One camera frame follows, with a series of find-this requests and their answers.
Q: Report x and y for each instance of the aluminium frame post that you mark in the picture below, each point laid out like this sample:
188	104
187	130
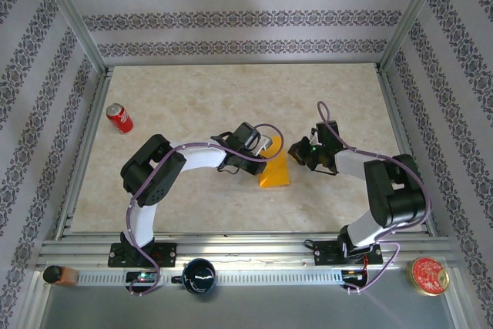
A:
71	17
414	17

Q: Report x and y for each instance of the small circuit board green light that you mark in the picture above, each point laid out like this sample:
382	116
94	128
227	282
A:
142	277

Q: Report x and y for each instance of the brown bottle black cap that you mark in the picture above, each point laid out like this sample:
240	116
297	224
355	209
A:
63	276

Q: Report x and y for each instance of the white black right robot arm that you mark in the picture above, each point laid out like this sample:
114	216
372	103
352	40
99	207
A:
350	163

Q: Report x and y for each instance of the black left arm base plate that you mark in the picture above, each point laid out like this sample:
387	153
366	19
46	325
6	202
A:
169	254

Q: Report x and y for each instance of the red soda can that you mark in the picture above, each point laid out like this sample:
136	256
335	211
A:
120	119

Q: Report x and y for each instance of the long aluminium base rail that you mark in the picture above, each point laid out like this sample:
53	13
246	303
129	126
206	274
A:
239	246

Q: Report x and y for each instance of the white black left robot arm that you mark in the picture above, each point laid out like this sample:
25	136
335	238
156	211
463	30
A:
200	157

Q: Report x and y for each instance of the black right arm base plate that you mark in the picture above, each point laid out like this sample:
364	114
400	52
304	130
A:
323	254

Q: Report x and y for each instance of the dark blue mug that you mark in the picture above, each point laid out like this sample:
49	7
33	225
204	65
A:
200	277

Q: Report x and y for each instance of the red round tin gold rim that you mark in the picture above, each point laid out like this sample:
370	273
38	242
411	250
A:
427	277

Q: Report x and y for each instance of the aluminium side rail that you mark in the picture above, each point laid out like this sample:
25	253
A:
93	113
396	113

